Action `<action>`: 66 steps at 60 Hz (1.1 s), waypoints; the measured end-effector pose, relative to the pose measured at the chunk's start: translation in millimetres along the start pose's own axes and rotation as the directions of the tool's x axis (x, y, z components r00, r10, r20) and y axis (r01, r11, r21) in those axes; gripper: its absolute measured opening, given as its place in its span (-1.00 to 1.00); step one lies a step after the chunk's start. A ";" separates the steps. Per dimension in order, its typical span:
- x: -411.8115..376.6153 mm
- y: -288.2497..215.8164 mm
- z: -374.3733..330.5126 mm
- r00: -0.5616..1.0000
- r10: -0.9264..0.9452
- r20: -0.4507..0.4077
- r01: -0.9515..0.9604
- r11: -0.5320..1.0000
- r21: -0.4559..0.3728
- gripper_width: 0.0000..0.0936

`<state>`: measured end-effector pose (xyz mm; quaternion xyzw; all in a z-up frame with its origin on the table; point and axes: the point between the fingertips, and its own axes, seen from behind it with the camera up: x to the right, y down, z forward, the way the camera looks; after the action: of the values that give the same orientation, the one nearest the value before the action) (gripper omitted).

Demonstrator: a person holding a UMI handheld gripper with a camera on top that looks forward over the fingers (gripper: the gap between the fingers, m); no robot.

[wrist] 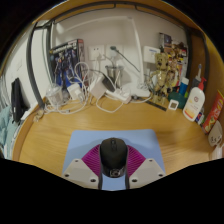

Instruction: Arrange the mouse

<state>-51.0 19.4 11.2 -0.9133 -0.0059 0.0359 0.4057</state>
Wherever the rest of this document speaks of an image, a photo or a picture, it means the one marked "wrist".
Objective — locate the red snack can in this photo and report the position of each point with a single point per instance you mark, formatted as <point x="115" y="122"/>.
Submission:
<point x="213" y="113"/>

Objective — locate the black computer mouse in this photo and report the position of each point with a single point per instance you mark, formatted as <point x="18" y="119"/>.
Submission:
<point x="113" y="156"/>

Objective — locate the white wall socket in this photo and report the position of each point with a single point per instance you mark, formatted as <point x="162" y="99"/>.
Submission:
<point x="96" y="52"/>
<point x="115" y="55"/>

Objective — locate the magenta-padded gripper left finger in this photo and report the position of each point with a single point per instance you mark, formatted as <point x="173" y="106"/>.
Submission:
<point x="78" y="171"/>

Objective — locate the white mug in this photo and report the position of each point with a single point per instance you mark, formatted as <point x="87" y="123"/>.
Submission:
<point x="215" y="133"/>

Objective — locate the white power strip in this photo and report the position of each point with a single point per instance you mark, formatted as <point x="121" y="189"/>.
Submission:
<point x="119" y="95"/>

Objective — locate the robot model kit box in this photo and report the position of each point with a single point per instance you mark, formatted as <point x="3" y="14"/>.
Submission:
<point x="66" y="61"/>

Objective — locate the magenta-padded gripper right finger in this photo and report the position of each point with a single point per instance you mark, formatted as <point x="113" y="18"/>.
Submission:
<point x="148" y="171"/>

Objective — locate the white charger block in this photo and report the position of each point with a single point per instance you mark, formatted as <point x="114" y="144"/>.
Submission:
<point x="74" y="91"/>

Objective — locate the grey metal post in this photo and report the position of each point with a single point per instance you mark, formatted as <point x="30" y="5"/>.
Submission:
<point x="33" y="66"/>

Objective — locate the teal quilt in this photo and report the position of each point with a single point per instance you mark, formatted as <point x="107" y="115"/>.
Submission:
<point x="4" y="125"/>

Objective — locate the small white desk clock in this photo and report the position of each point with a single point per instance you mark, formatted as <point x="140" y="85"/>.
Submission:
<point x="173" y="104"/>

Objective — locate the light blue mouse pad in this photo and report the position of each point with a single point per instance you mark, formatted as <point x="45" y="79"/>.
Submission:
<point x="83" y="140"/>

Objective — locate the tree creature figurine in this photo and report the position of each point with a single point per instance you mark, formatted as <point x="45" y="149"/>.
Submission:
<point x="162" y="75"/>

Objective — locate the blue bottle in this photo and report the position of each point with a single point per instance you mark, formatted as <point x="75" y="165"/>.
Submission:
<point x="183" y="87"/>

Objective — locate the colourful figure box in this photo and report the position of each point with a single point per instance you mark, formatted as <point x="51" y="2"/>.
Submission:
<point x="178" y="50"/>

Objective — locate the steel cup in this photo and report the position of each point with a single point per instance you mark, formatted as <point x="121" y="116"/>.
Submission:
<point x="114" y="75"/>

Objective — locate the black backpack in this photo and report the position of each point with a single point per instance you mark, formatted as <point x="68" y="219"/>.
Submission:
<point x="18" y="100"/>

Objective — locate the white wall box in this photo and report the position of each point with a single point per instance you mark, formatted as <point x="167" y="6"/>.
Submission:
<point x="151" y="54"/>

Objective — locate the white pump lotion bottle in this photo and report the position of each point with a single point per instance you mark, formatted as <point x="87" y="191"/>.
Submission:
<point x="193" y="103"/>

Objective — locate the clear plastic container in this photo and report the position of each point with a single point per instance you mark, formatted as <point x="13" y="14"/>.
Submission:
<point x="54" y="95"/>

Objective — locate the teal box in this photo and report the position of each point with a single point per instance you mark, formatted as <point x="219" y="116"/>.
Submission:
<point x="180" y="99"/>

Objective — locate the white power adapter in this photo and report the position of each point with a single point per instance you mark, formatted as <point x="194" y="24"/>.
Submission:
<point x="97" y="87"/>

